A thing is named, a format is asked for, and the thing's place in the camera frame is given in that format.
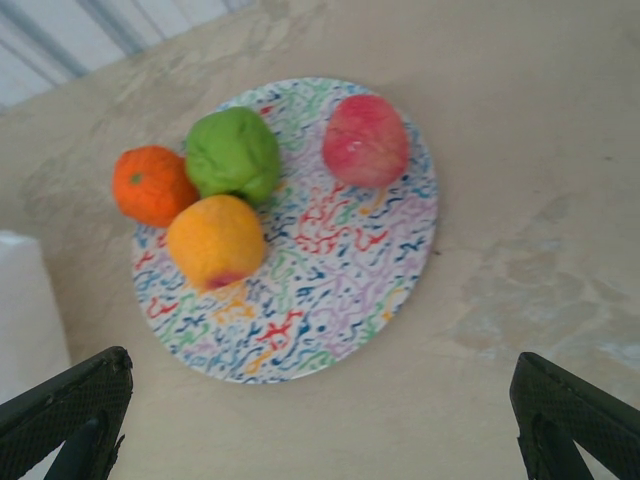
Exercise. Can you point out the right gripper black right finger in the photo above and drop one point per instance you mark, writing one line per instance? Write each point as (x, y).
(575, 405)

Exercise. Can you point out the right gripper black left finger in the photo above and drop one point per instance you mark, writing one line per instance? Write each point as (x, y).
(75, 390)

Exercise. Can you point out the white plastic bag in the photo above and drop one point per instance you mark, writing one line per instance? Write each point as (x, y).
(25, 310)

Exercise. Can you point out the yellow peach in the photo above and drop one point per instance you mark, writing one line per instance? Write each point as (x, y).
(215, 240)

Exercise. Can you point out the orange tangerine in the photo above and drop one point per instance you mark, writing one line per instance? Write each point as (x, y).
(150, 187)

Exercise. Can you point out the plate with colourful squiggles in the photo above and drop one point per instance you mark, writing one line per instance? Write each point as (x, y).
(350, 280)

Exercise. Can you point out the green fruit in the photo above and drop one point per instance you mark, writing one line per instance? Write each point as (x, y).
(230, 152)

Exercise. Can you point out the pink apple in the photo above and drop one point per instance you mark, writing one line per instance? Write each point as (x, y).
(365, 142)

